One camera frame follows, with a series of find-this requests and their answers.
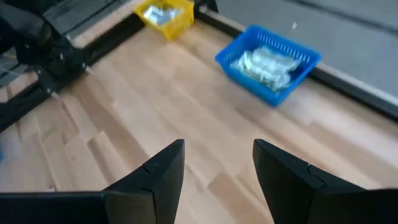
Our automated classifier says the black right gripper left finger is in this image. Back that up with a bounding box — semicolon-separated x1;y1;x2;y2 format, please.
104;139;186;224

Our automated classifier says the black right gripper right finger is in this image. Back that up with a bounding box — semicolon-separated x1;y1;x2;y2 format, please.
252;139;364;224

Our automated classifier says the blue plastic basket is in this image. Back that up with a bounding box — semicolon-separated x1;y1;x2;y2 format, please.
214;24;323;108

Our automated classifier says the yellow plastic basket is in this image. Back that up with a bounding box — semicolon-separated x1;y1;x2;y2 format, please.
134;0;195;42

